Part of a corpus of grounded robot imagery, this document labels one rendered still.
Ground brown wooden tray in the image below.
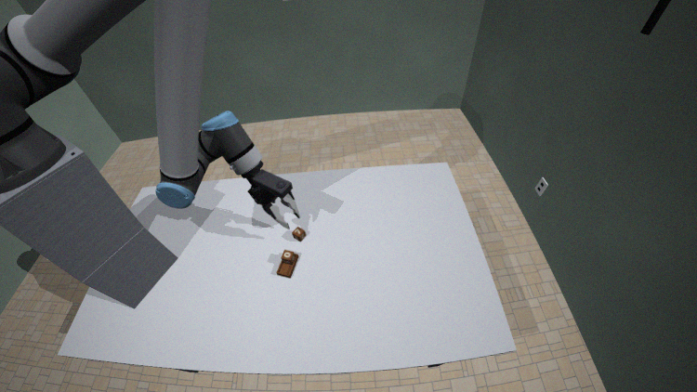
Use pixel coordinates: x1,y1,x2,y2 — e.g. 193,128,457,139
276,254,299,279

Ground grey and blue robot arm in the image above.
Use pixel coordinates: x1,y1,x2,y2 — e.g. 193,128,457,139
0,0,293,208

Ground brown cube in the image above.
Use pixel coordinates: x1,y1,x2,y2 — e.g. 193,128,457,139
282,250,296,265
292,227,307,242

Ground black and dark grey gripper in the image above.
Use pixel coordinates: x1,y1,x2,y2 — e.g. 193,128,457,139
241,161,300,229

